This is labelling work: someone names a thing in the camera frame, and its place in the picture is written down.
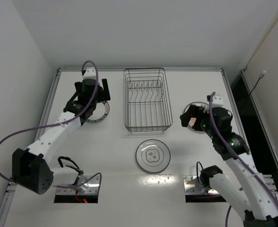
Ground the green rimmed white plate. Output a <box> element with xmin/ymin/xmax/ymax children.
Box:
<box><xmin>86</xmin><ymin>101</ymin><xmax>110</xmax><ymax>123</ymax></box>

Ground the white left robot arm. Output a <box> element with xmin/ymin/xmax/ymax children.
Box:
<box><xmin>12</xmin><ymin>78</ymin><xmax>110</xmax><ymax>194</ymax></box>

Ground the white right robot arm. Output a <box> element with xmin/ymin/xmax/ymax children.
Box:
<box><xmin>180</xmin><ymin>103</ymin><xmax>278</xmax><ymax>227</ymax></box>

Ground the plate under right gripper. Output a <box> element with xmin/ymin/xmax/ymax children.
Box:
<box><xmin>180</xmin><ymin>102</ymin><xmax>208</xmax><ymax>132</ymax></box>

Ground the white plate with dark rim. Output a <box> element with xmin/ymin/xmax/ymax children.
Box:
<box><xmin>135</xmin><ymin>139</ymin><xmax>171</xmax><ymax>174</ymax></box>

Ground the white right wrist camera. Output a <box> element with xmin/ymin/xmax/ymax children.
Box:
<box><xmin>203</xmin><ymin>94</ymin><xmax>224</xmax><ymax>113</ymax></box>

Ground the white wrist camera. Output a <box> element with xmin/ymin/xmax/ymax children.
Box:
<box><xmin>81</xmin><ymin>67</ymin><xmax>99</xmax><ymax>81</ymax></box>
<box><xmin>203</xmin><ymin>94</ymin><xmax>224</xmax><ymax>113</ymax></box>

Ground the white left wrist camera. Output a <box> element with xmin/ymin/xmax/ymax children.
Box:
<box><xmin>81</xmin><ymin>67</ymin><xmax>99</xmax><ymax>81</ymax></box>

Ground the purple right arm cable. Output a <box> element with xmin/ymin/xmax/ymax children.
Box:
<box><xmin>207</xmin><ymin>91</ymin><xmax>278</xmax><ymax>227</ymax></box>

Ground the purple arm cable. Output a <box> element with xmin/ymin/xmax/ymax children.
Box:
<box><xmin>207</xmin><ymin>91</ymin><xmax>278</xmax><ymax>227</ymax></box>
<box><xmin>0</xmin><ymin>61</ymin><xmax>102</xmax><ymax>190</ymax></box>

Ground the grey wire dish rack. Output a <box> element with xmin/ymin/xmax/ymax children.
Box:
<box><xmin>123</xmin><ymin>67</ymin><xmax>173</xmax><ymax>134</ymax></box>

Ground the black cable with white connector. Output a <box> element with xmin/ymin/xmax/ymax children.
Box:
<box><xmin>233</xmin><ymin>70</ymin><xmax>266</xmax><ymax>114</ymax></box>

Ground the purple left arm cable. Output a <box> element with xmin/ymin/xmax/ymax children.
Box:
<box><xmin>0</xmin><ymin>61</ymin><xmax>102</xmax><ymax>190</ymax></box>

